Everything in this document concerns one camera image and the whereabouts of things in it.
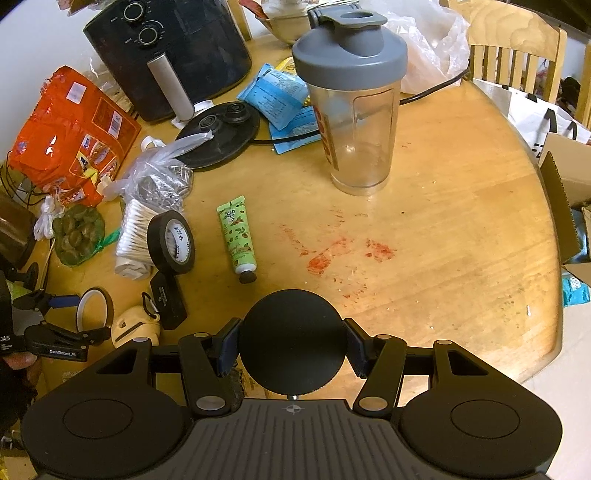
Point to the black air fryer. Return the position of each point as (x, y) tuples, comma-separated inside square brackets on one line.
[(198, 50)]

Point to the black round lid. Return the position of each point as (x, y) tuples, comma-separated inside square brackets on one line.
[(293, 341)]

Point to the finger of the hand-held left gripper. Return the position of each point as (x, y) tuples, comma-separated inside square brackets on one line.
[(62, 301), (64, 341)]

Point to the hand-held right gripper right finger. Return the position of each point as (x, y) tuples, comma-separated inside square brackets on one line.
[(358, 346)]

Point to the wooden chair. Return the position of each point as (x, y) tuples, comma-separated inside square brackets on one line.
[(508, 27), (582, 101)]

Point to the small white plastic bag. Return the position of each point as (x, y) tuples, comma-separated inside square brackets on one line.
[(46, 221)]

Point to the black tape roll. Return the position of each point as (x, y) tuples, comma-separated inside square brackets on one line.
[(157, 240)]

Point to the black round kettle base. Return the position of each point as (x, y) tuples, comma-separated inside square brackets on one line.
[(226, 138)]

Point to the large clear plastic bag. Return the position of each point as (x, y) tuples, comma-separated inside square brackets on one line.
[(429, 50)]

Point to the person's left hand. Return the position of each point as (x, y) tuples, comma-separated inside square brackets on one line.
[(21, 362)]

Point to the bowl of odds and ends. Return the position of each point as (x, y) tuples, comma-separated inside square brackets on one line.
[(286, 30)]

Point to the blue snack packet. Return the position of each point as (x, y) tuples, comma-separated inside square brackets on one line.
[(300, 127), (272, 97)]

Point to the cotton swab pack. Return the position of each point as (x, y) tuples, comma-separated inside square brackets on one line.
[(134, 226)]

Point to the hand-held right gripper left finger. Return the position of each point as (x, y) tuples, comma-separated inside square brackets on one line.
[(228, 346)]

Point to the black rectangular pouch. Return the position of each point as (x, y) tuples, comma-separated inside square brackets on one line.
[(168, 302)]

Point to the crumpled clear plastic bag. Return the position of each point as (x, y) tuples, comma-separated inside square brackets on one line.
[(157, 175)]

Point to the grey-lid shaker bottle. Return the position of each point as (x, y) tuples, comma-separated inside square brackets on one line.
[(355, 138)]

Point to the green net bag of chestnuts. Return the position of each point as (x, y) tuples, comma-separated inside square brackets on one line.
[(76, 235)]

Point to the white ribbon loop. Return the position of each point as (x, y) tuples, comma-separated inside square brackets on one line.
[(147, 138)]

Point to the white shopping bag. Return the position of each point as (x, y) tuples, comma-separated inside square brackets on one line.
[(531, 110)]

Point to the orange snack bag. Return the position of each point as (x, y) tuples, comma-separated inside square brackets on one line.
[(69, 134)]

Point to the teal packet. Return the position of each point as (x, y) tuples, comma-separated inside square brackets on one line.
[(575, 290)]

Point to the steel kettle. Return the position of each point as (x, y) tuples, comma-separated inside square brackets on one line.
[(14, 230)]

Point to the yellow snack packet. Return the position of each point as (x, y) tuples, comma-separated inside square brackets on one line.
[(288, 67)]

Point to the large open cardboard box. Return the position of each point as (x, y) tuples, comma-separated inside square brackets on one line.
[(561, 184)]

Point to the green hand cream tube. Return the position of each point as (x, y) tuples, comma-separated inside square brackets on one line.
[(238, 235)]

